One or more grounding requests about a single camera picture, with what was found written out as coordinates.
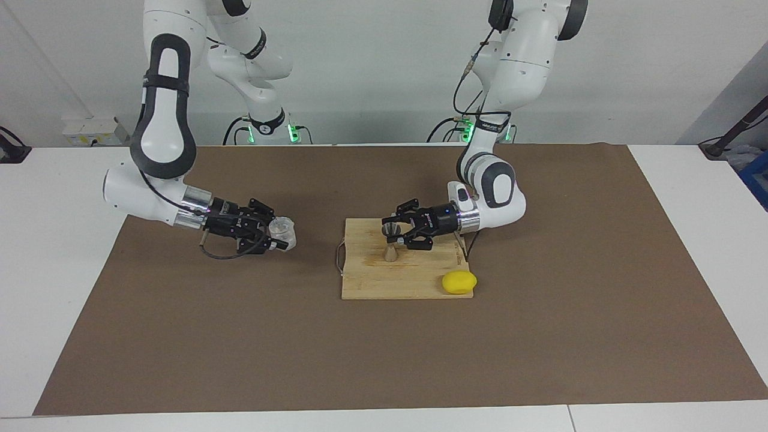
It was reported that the brown paper table mat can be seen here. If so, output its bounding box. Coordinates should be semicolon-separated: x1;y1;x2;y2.
33;143;768;416

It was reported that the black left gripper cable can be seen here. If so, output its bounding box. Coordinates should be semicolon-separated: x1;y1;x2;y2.
453;24;512;262

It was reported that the clear plastic bag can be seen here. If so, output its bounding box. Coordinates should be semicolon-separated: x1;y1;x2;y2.
723;144;761;172

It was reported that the bamboo cutting board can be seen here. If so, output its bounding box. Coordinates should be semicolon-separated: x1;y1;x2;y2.
336;217;475;301

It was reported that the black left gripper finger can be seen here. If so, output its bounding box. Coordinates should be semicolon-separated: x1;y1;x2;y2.
393;199;422;224
396;231;437;251

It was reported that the yellow lemon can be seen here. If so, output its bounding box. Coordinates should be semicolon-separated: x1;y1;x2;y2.
442;270;478;296

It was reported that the black base power cable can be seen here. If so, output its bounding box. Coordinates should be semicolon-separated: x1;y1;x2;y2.
427;117;466;143
222;117;248;146

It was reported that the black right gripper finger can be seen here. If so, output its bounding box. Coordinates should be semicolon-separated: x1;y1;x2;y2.
247;198;278;224
236;231;287;256

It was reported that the steel double jigger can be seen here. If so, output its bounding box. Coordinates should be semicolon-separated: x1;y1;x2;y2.
382;222;404;263

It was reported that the clear glass cup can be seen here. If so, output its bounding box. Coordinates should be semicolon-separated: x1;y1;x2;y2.
267;217;298;251

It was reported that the white wall outlet box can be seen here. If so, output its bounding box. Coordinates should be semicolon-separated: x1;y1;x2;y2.
62;116;130;146

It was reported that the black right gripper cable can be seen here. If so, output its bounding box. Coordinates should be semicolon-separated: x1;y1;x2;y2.
141;168;268;260

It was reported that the blue plastic crate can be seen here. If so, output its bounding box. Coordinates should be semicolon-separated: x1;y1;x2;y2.
738;150;768;211

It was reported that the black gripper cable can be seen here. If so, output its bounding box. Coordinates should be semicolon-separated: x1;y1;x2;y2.
141;168;268;260
453;24;512;262

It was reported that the black stand leg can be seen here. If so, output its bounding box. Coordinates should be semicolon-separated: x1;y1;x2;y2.
699;96;768;160

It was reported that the white wall cable duct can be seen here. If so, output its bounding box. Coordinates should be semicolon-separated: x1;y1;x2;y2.
0;6;94;119

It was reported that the black clamp mount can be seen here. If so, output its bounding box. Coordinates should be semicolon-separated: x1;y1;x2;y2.
0;126;32;164

